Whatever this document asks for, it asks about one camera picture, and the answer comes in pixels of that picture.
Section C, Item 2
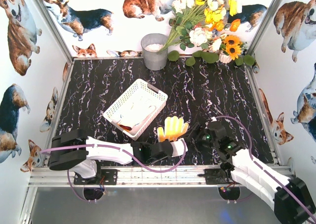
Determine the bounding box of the yellow dotted work glove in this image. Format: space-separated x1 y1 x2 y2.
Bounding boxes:
157 116 189 142

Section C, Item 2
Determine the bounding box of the cream glove red cuff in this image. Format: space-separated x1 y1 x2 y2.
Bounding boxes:
118 96 156 131

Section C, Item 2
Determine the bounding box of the white perforated storage basket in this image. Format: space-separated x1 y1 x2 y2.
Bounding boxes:
103 79 168 140

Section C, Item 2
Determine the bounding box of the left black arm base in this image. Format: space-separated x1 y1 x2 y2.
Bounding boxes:
74 169 118 185

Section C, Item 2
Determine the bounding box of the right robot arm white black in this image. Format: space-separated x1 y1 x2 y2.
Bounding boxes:
185 117 316 224

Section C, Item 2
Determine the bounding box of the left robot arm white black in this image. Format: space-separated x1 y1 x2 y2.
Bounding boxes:
44 129 188 179

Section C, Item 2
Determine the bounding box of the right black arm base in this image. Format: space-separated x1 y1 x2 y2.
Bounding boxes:
198 168 249 185

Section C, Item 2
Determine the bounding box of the small sunflower pot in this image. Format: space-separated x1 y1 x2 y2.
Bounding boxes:
219 35 247 64

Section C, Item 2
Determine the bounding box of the grey metal bucket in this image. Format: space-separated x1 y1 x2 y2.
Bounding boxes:
141 33 168 71

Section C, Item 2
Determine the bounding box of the artificial flower bouquet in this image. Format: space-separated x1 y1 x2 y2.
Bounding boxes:
160 0 242 51

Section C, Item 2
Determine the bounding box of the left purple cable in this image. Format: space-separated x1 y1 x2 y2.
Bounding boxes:
40 138 187 202

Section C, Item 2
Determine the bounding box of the purple cable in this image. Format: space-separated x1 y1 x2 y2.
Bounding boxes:
216 115 316 221
40 138 187 202

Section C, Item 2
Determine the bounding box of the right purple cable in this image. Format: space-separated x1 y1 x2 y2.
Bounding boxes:
216 115 316 221

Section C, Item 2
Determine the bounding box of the aluminium front rail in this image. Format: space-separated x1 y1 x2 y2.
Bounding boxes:
28 166 262 188

